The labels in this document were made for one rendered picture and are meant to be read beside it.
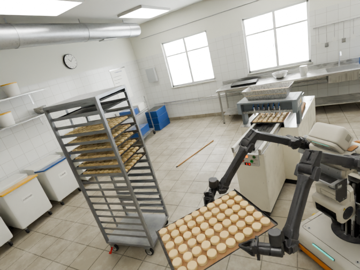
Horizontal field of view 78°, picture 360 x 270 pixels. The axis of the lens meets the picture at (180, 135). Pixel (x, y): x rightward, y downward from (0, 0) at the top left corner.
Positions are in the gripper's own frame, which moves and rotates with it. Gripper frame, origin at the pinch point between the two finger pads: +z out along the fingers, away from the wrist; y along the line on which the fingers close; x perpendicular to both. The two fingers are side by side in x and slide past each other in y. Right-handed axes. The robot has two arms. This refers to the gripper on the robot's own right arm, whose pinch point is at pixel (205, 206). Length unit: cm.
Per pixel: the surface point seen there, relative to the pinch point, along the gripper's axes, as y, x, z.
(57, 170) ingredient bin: -34, -313, -99
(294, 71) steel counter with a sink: -16, 69, -488
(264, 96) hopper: 19, 27, -179
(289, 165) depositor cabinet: -74, 47, -166
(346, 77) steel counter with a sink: -35, 157, -429
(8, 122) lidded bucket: 64, -352, -88
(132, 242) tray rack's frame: -85, -116, -26
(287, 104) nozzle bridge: 7, 52, -175
